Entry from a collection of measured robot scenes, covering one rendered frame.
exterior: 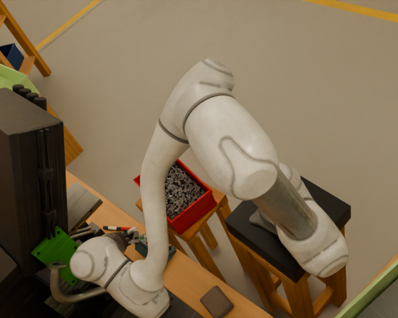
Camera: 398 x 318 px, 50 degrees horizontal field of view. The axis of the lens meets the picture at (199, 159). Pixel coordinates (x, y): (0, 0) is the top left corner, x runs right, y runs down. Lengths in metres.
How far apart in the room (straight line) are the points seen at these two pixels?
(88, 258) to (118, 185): 2.06
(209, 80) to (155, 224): 0.40
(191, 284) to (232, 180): 0.89
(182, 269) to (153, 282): 0.48
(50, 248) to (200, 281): 0.53
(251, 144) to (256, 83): 2.71
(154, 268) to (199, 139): 0.45
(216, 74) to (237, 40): 3.06
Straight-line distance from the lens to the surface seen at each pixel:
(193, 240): 1.85
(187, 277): 1.63
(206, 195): 1.76
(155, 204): 1.06
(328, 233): 1.28
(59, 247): 1.52
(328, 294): 2.23
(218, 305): 1.53
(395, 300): 1.59
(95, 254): 1.19
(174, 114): 0.92
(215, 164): 0.79
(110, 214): 1.90
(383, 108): 3.19
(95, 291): 1.62
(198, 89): 0.88
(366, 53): 3.59
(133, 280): 1.18
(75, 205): 1.70
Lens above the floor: 2.34
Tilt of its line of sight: 49 degrees down
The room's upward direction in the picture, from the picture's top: 24 degrees counter-clockwise
